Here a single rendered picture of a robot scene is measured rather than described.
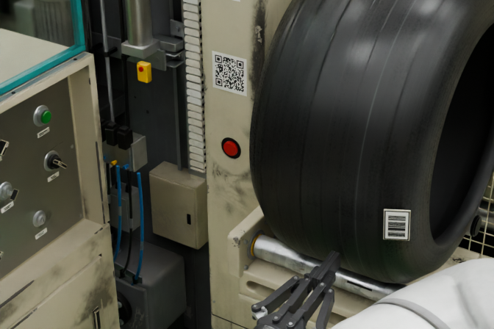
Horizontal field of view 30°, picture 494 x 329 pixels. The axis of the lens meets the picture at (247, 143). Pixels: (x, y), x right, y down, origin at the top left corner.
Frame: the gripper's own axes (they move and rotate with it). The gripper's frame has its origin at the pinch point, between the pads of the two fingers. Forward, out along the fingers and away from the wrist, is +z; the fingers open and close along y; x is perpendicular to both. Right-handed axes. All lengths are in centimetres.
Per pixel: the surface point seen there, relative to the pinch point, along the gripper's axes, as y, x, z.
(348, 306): 1.4, 18.3, 9.9
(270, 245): 19.0, 13.1, 12.8
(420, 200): -12.0, -13.0, 8.7
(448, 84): -12.1, -28.7, 17.8
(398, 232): -10.6, -9.5, 4.1
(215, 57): 34.9, -18.3, 23.9
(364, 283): -0.8, 13.5, 12.2
